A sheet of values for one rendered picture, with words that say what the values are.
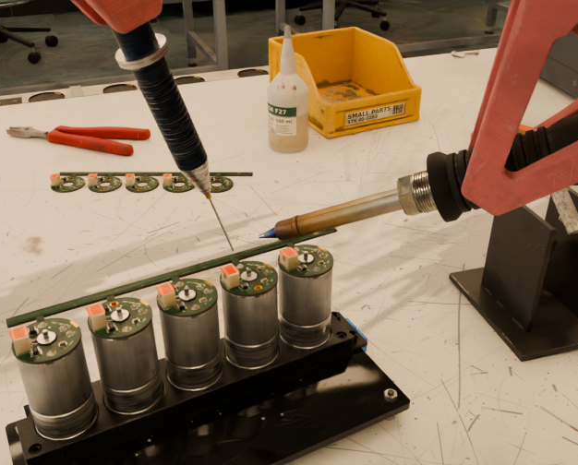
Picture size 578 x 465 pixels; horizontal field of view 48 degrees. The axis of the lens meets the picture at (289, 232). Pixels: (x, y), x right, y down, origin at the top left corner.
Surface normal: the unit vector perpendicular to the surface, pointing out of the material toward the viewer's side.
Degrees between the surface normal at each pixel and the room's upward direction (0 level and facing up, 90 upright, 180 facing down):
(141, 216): 0
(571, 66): 90
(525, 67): 108
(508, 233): 90
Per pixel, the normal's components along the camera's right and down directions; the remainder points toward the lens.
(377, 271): 0.00, -0.85
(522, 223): -0.96, 0.14
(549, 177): -0.36, 0.61
